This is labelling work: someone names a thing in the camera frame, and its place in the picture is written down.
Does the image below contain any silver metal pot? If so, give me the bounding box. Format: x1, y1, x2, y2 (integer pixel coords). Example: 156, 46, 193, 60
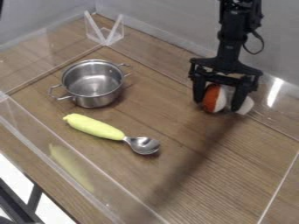
48, 59, 129, 109

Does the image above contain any red and white toy mushroom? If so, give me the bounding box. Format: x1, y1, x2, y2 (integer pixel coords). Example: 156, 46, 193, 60
201, 83, 254, 115

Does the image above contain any black cable loop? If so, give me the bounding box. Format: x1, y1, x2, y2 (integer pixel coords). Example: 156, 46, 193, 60
241, 29, 265, 55

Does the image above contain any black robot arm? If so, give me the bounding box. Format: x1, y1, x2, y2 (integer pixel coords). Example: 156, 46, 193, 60
188, 0, 264, 112

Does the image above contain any spoon with yellow handle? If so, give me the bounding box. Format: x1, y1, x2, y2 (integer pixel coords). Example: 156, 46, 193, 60
62, 114, 160, 155

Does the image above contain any black metal table frame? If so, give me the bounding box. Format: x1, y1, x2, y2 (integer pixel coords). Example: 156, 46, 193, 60
0, 178, 44, 224

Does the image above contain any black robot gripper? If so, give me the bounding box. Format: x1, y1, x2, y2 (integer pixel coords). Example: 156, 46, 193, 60
189, 42, 262, 112

